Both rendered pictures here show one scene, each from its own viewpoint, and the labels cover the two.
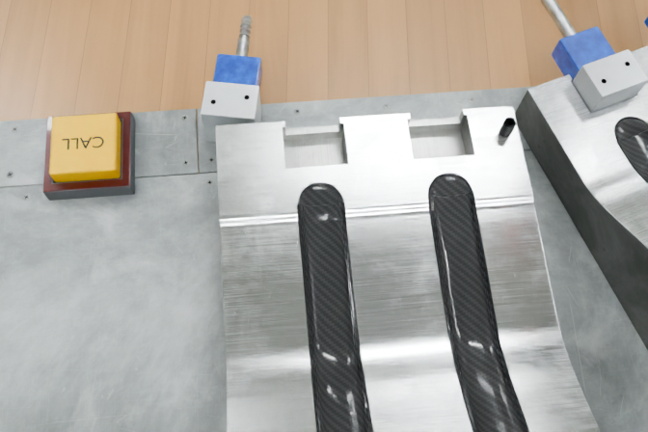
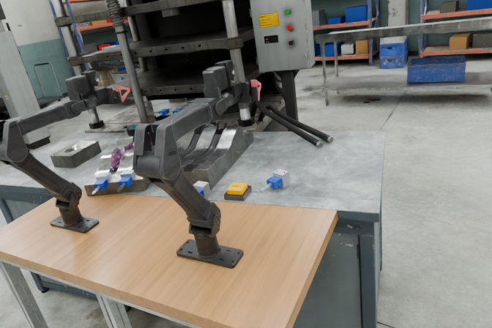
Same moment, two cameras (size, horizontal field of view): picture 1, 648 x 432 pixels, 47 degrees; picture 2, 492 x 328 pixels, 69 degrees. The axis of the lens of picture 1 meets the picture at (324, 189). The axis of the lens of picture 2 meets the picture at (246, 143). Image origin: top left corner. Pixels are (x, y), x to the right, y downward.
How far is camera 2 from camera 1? 1.56 m
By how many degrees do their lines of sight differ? 88
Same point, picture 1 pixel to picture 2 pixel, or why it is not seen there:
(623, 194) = not seen: hidden behind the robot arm
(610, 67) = (127, 173)
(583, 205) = not seen: hidden behind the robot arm
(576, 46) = (127, 179)
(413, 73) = (156, 200)
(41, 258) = (257, 182)
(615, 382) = not seen: hidden behind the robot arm
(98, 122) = (231, 188)
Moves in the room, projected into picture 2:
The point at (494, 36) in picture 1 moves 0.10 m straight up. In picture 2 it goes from (130, 203) to (124, 181)
